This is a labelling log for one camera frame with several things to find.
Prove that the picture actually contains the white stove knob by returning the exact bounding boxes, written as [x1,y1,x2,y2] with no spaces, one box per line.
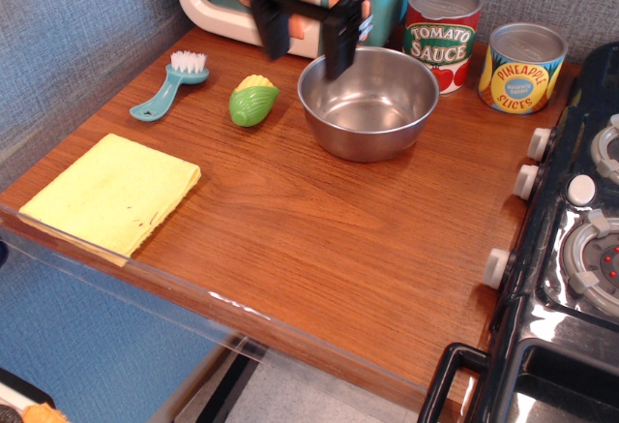
[483,248,511,289]
[527,128,552,162]
[513,165,539,200]

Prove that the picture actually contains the teal dish brush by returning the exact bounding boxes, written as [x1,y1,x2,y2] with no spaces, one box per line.
[130,50,209,122]

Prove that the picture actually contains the teal toy microwave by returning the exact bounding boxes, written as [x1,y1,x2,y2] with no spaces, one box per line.
[180,0,407,58]

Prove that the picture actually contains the black toy stove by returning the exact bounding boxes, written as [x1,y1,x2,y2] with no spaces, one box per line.
[419,43,618,422]

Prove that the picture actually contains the stainless steel pot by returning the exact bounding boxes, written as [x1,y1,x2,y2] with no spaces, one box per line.
[297,46,440,163]

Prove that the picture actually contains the white stove knob middle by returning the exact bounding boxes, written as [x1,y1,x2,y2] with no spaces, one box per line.
[513,165,539,200]

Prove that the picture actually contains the tomato sauce can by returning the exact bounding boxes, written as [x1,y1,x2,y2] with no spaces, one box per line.
[402,0,483,95]

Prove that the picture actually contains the white stove knob top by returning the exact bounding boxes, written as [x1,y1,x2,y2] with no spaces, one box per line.
[527,128,552,162]

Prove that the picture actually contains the pineapple slices can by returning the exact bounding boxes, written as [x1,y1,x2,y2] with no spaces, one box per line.
[478,22,568,115]

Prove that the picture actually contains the green toy corn cob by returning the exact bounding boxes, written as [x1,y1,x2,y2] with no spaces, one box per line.
[229,75,280,128]

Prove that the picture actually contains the white stove knob bottom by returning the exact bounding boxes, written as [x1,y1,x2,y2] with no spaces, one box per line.
[483,248,511,289]

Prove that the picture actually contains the yellow folded cloth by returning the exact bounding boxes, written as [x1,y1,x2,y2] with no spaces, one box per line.
[19,134,201,266]

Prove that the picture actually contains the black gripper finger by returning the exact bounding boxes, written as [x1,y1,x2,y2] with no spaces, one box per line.
[251,0,290,60]
[322,4,363,80]

